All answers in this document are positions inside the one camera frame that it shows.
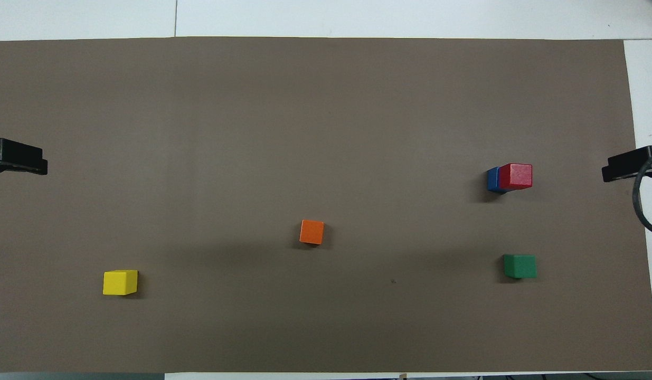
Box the red cube block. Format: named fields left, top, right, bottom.
left=499, top=163, right=533, bottom=191

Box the blue cube block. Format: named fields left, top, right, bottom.
left=486, top=167, right=508, bottom=195

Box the green cube block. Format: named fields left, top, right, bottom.
left=503, top=254, right=537, bottom=279

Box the yellow cube block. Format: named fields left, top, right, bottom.
left=102, top=269, right=139, bottom=296

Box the orange cube block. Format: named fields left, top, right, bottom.
left=299, top=220, right=325, bottom=245

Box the brown table mat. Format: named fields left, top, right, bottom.
left=0, top=36, right=652, bottom=374

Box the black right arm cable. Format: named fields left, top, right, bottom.
left=632, top=152, right=652, bottom=237

